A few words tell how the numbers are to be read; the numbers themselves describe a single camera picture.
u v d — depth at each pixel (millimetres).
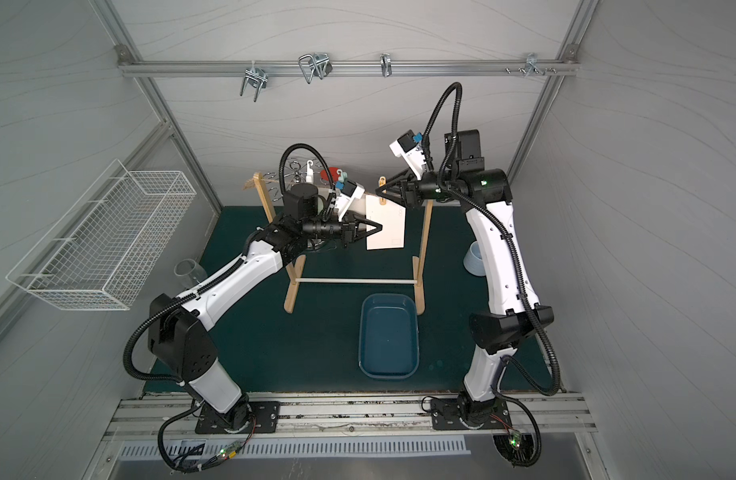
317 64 765
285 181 574
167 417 748
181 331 430
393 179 611
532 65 763
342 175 641
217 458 665
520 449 718
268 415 734
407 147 553
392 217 686
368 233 689
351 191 635
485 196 473
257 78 801
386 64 786
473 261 970
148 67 793
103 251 684
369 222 683
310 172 662
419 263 873
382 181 615
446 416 733
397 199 620
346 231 635
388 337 861
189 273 859
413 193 564
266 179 662
